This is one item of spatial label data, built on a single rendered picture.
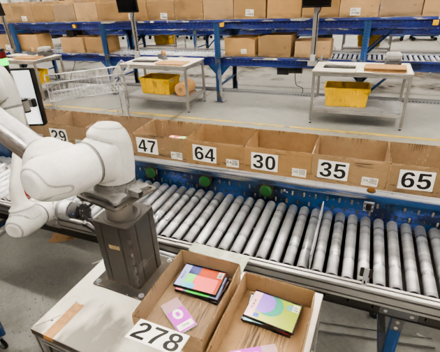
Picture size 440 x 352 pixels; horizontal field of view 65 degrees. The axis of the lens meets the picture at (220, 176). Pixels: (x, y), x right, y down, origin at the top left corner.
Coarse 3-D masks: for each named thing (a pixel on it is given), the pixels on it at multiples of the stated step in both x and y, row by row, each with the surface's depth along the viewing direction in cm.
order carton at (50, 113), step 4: (48, 108) 287; (48, 112) 289; (52, 112) 287; (56, 112) 285; (60, 112) 283; (64, 112) 282; (48, 116) 290; (52, 116) 289; (56, 116) 287; (32, 128) 262; (36, 128) 260; (40, 128) 259; (36, 132) 262; (40, 132) 261; (44, 132) 259; (44, 136) 261
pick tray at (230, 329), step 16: (240, 288) 136; (256, 288) 142; (272, 288) 138; (288, 288) 135; (304, 288) 132; (240, 304) 137; (304, 304) 135; (224, 320) 123; (240, 320) 131; (304, 320) 130; (224, 336) 125; (240, 336) 125; (256, 336) 124; (272, 336) 124; (304, 336) 113
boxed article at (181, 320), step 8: (168, 304) 137; (176, 304) 137; (168, 312) 134; (176, 312) 134; (184, 312) 133; (176, 320) 130; (184, 320) 130; (192, 320) 130; (176, 328) 127; (184, 328) 127; (192, 328) 128
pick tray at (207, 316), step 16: (176, 256) 150; (192, 256) 153; (208, 256) 150; (176, 272) 152; (160, 288) 141; (144, 304) 131; (160, 304) 139; (192, 304) 138; (208, 304) 138; (224, 304) 131; (160, 320) 132; (208, 320) 131; (192, 336) 115; (208, 336) 119
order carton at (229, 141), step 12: (204, 132) 241; (216, 132) 238; (228, 132) 235; (240, 132) 231; (252, 132) 228; (204, 144) 212; (216, 144) 208; (228, 144) 205; (240, 144) 235; (192, 156) 219; (228, 156) 209; (240, 156) 206; (228, 168) 213; (240, 168) 210
